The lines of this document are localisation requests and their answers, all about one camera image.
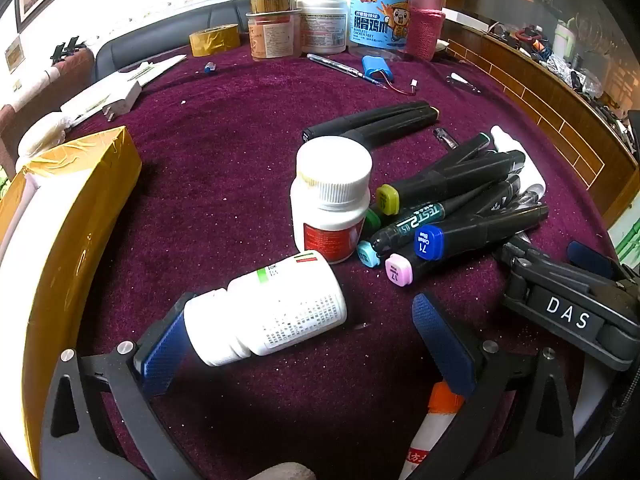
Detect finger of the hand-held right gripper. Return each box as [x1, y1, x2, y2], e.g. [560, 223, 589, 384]
[567, 240, 632, 282]
[492, 235, 547, 281]

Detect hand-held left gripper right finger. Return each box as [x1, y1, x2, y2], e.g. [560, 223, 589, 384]
[411, 292, 577, 480]

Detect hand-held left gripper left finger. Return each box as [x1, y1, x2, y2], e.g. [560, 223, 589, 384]
[39, 291, 201, 480]

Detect group of black marker pens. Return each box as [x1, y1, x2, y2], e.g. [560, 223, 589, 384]
[302, 101, 550, 288]

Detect white pill bottle green stripe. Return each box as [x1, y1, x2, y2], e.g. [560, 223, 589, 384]
[183, 252, 348, 367]

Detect yellow taped cardboard box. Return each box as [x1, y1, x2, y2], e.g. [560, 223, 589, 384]
[0, 126, 143, 478]

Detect white pill bottle red label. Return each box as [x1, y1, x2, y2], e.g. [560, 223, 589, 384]
[290, 136, 374, 265]

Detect green plastic crate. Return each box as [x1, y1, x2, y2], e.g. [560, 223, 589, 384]
[609, 210, 640, 262]

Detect white glue stick orange cap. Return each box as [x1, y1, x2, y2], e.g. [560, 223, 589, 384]
[398, 381, 466, 480]

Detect wooden cabinet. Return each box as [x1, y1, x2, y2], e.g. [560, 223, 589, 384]
[440, 7, 640, 222]

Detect metal nail clipper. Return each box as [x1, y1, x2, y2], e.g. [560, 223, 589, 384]
[445, 73, 484, 96]

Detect pile of assorted clutter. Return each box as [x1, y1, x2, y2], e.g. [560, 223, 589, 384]
[492, 12, 640, 128]

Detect white flat box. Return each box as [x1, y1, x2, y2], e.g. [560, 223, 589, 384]
[442, 7, 497, 29]

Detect pink bottle knitted sleeve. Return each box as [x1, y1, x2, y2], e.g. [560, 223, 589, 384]
[406, 0, 446, 63]

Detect white plastic bag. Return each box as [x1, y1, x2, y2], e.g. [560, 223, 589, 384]
[17, 111, 77, 159]

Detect ballpoint pen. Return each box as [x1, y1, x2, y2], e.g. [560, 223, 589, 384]
[306, 53, 366, 80]

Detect clear jar blue label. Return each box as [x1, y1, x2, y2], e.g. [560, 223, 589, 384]
[348, 0, 415, 61]

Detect white paper sheets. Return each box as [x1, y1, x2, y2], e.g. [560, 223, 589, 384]
[125, 54, 189, 89]

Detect brown armchair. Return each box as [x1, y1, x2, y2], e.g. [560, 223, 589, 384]
[0, 47, 97, 161]

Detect white plastic jar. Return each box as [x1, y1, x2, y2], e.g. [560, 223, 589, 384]
[295, 0, 350, 56]

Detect grey leather sofa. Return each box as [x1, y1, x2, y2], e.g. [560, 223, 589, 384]
[95, 0, 252, 82]

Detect yellow tape roll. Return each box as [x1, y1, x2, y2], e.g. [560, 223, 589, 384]
[189, 24, 243, 58]

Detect black figurines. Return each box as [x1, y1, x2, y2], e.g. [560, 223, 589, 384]
[50, 36, 89, 66]

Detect clear jar brown label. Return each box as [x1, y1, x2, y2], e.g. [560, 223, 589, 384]
[246, 9, 303, 61]

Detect blue battery pack with wires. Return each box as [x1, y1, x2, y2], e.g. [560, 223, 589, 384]
[362, 54, 420, 96]

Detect small wall frame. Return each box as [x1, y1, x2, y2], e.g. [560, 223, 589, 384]
[4, 35, 26, 74]

